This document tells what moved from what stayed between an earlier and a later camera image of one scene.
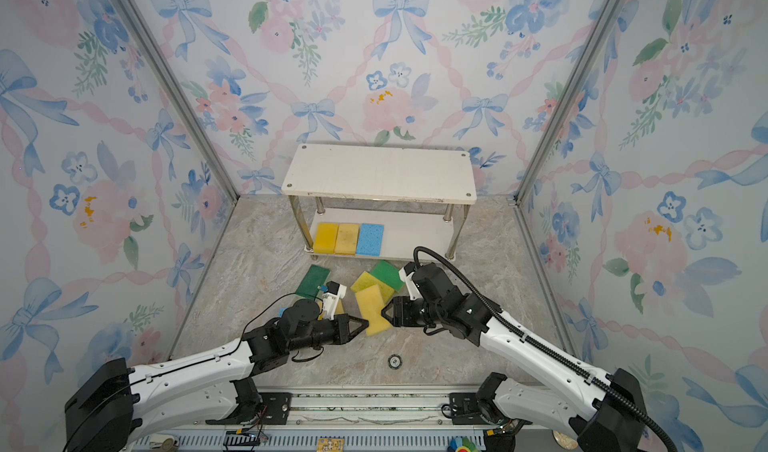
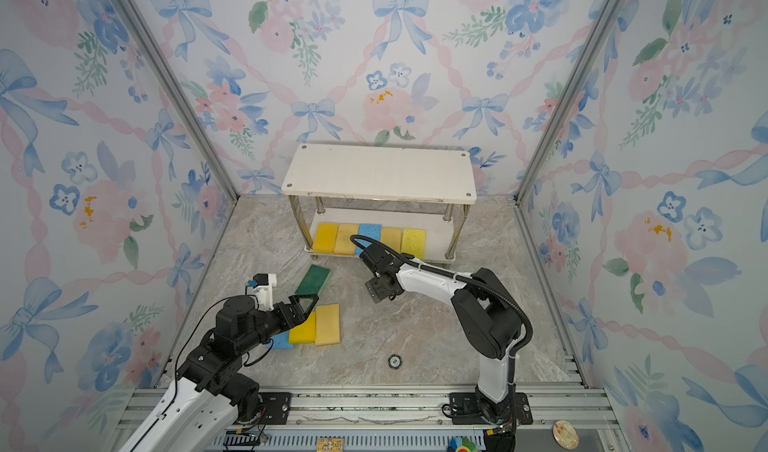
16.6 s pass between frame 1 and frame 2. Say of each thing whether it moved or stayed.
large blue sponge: stayed
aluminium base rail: stayed
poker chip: stayed
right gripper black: moved
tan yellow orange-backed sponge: stayed
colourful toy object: stayed
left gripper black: moved
